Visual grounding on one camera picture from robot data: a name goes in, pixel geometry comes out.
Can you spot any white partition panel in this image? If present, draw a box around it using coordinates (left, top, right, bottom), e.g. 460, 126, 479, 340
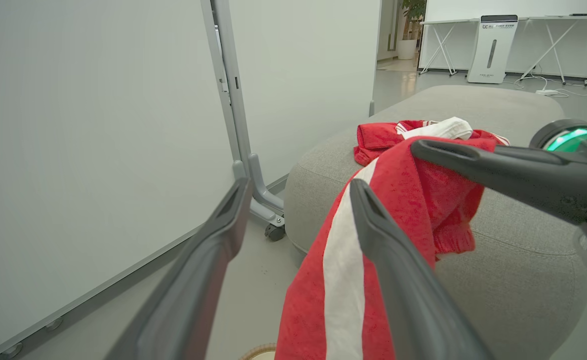
0, 0, 240, 360
211, 0, 382, 190

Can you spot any white laundry basket wicker rim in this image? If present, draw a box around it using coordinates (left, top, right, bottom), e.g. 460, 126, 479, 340
240, 343, 277, 360

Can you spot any green potted plant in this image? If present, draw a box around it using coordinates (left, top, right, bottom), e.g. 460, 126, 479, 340
401, 0, 427, 42

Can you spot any grey partition foot bracket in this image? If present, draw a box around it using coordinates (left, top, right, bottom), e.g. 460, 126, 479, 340
232, 153, 286, 227

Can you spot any white folding table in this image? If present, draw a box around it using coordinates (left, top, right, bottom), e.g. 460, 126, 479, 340
517, 14, 587, 86
418, 18, 480, 77

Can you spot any black partition caster wheel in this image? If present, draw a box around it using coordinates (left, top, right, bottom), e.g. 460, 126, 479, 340
265, 223, 287, 243

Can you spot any red and white garment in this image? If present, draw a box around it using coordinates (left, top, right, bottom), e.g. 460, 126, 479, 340
275, 136, 499, 360

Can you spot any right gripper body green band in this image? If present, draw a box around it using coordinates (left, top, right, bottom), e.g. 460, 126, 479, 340
528, 118, 587, 170

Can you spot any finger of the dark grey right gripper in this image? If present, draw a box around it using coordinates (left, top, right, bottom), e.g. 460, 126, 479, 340
410, 138, 587, 227

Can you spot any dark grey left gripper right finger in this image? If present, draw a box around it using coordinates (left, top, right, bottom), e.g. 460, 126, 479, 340
349, 178, 495, 360

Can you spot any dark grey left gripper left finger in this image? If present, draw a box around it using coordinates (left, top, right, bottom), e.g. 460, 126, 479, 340
104, 176, 254, 360

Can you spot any white plant pot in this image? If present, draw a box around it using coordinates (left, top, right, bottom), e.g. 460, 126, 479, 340
397, 39, 418, 61

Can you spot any white air purifier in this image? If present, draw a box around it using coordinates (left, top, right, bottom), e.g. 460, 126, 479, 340
466, 14, 519, 85

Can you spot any white floor cable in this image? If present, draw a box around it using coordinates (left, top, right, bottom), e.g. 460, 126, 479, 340
504, 74, 587, 99

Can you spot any red jacket white striped collar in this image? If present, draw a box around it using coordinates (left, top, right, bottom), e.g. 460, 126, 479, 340
353, 116, 511, 167

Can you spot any grey fabric ottoman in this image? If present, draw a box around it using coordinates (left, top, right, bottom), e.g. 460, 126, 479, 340
283, 84, 587, 360

